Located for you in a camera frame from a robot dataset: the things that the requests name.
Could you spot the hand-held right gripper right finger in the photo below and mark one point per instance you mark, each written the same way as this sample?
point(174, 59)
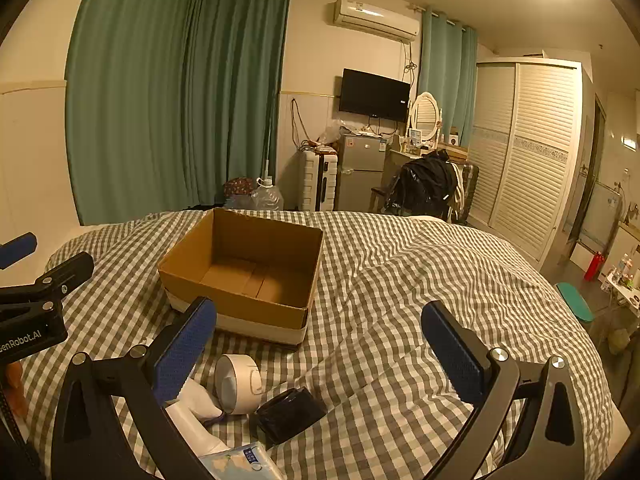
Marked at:
point(452, 355)

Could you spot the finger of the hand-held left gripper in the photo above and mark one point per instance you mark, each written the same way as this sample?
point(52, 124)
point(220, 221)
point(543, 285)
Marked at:
point(65, 272)
point(17, 250)

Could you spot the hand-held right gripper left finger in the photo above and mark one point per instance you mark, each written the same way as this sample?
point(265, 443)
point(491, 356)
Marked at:
point(185, 345)

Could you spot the white tape roll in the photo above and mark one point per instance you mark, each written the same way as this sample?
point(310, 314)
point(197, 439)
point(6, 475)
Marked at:
point(245, 375)

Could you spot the white mini hair dryer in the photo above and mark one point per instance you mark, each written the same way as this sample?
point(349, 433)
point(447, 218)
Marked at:
point(195, 435)

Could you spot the brown cardboard box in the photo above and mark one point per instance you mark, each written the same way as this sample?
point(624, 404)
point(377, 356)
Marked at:
point(250, 240)

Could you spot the black wallet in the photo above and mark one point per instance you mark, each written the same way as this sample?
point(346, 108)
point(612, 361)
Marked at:
point(290, 417)

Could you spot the blue and white tissue packet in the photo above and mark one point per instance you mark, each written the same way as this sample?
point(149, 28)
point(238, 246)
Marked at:
point(240, 465)

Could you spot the person's left hand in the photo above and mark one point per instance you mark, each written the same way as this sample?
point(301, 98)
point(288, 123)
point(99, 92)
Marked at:
point(15, 387)

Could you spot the grey checked blanket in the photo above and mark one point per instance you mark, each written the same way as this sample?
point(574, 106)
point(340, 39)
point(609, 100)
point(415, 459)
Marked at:
point(390, 280)

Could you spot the teal stool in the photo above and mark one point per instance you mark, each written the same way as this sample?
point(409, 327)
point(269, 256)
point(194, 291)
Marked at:
point(575, 300)

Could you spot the red fire extinguisher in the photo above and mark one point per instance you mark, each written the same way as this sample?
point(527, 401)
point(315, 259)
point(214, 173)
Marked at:
point(594, 266)

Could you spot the brown patterned bag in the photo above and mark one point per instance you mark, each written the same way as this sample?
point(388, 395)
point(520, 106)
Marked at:
point(237, 185)

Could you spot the wooden chair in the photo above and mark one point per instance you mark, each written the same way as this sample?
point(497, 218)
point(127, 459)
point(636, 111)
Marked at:
point(377, 197)

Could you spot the black jacket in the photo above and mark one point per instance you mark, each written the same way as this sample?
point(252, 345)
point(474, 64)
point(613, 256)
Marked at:
point(425, 180)

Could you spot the cluttered white counter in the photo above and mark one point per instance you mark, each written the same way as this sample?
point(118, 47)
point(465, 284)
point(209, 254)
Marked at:
point(622, 280)

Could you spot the large green curtain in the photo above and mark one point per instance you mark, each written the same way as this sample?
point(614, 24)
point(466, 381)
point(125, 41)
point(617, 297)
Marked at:
point(150, 100)

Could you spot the grey mini fridge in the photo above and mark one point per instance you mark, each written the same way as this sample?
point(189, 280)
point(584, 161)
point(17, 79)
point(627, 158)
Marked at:
point(360, 175)

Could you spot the wooden dressing table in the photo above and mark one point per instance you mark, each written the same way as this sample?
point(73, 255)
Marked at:
point(400, 157)

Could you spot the white appliance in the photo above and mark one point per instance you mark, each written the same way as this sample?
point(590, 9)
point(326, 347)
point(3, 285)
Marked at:
point(606, 215)

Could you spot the white suitcase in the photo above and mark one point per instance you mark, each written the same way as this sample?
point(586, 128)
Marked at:
point(315, 180)

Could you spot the white louvred wardrobe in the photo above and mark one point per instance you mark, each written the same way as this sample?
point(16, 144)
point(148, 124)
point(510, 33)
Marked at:
point(530, 150)

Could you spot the white oval mirror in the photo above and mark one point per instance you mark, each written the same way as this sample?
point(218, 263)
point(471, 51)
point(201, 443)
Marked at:
point(426, 115)

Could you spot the clear plastic bag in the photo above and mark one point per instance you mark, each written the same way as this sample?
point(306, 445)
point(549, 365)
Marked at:
point(334, 131)

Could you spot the narrow teal curtain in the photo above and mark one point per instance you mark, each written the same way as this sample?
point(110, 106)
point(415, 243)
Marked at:
point(445, 70)

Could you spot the white air conditioner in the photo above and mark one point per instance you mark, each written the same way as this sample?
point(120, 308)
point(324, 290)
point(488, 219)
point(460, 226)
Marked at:
point(375, 17)

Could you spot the black wall television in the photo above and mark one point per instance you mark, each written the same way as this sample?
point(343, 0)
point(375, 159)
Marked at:
point(372, 94)

